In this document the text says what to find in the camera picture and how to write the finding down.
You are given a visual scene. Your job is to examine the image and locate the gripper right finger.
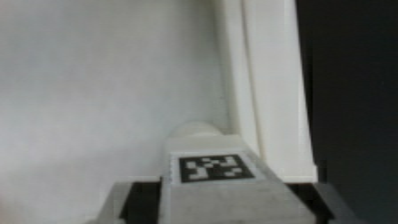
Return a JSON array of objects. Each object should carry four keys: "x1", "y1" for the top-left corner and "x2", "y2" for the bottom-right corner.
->
[{"x1": 287, "y1": 183, "x2": 362, "y2": 224}]

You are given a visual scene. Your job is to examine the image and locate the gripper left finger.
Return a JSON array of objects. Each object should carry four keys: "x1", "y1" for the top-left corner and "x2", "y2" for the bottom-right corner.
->
[{"x1": 93, "y1": 181, "x2": 161, "y2": 224}]

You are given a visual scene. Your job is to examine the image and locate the white table leg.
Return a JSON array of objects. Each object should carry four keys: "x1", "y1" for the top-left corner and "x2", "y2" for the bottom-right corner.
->
[{"x1": 157, "y1": 122, "x2": 315, "y2": 224}]

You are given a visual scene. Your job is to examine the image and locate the white square tabletop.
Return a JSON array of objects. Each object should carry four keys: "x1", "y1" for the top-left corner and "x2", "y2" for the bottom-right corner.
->
[{"x1": 0, "y1": 0, "x2": 317, "y2": 224}]

